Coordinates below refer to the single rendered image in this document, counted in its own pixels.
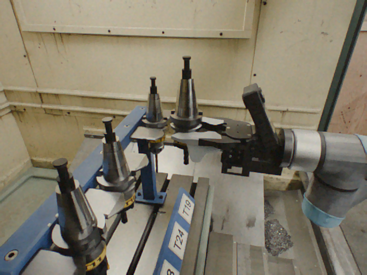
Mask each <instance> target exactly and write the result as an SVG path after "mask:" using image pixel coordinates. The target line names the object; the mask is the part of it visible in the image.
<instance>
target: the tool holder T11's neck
mask: <svg viewBox="0 0 367 275"><path fill-rule="evenodd" d="M95 248H96V249H97V253H95V254H94V256H91V257H89V258H87V259H86V265H87V264H89V263H91V262H93V261H95V259H97V258H98V257H99V256H100V255H101V253H102V252H103V250H104V248H105V241H103V240H101V241H99V242H98V244H97V245H96V246H95ZM101 262H102V261H101ZM98 265H99V264H98ZM98 265H97V266H98ZM94 268H95V267H94ZM92 269H93V268H92ZM90 270H91V269H90ZM87 271H89V270H87Z"/></svg>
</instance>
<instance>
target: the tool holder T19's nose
mask: <svg viewBox="0 0 367 275"><path fill-rule="evenodd" d="M148 149H149V151H151V152H152V153H153V154H154V155H158V154H160V152H161V151H162V150H163V149H164V144H163V142H161V143H158V144H152V143H149V144H148Z"/></svg>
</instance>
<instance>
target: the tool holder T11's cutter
mask: <svg viewBox="0 0 367 275"><path fill-rule="evenodd" d="M108 270H110V266H109V264H108V260H107V256H106V255H105V258H104V259H103V260H102V262H101V263H100V264H99V265H98V266H97V267H96V268H94V269H92V270H90V271H86V275H108V274H107V271H108Z"/></svg>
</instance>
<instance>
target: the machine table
mask: <svg viewBox="0 0 367 275"><path fill-rule="evenodd" d="M155 173H156V187H157V192H163V193H166V194H167V195H166V197H165V200H164V203H163V206H157V205H149V204H145V203H141V202H135V205H134V207H133V208H132V209H129V210H128V211H127V218H128V222H127V223H125V224H123V223H122V222H121V217H120V215H121V213H120V214H116V215H114V216H113V217H111V218H110V219H105V222H106V228H107V231H108V237H107V240H106V242H105V243H106V256H107V260H108V264H109V266H110V270H108V271H107V274H108V275H152V274H153V270H154V268H155V264H156V262H157V259H158V256H159V252H160V250H161V246H162V242H163V239H164V236H165V232H166V229H167V226H168V223H169V221H170V217H171V214H172V212H173V208H174V205H175V201H176V198H177V195H178V192H179V189H180V187H181V188H184V190H185V191H186V192H188V193H189V195H190V196H191V197H193V198H194V199H195V205H194V210H193V215H192V220H191V225H190V230H189V234H188V239H187V244H186V249H185V251H184V254H183V260H182V265H181V270H180V275H203V274H204V266H205V257H206V249H207V244H208V235H209V227H210V219H211V211H212V202H213V198H214V185H209V181H210V179H209V178H204V177H198V182H193V180H194V176H186V175H177V174H173V175H172V177H171V179H167V178H168V173H167V172H155ZM136 178H137V182H134V185H135V194H137V191H138V190H139V189H141V190H142V184H141V174H140V170H139V171H138V172H136ZM171 188H172V189H171ZM136 210H137V211H136ZM158 211H165V212H166V213H159V212H158ZM155 214H156V216H155ZM160 214H161V215H160ZM129 225H130V226H129ZM110 241H111V242H110Z"/></svg>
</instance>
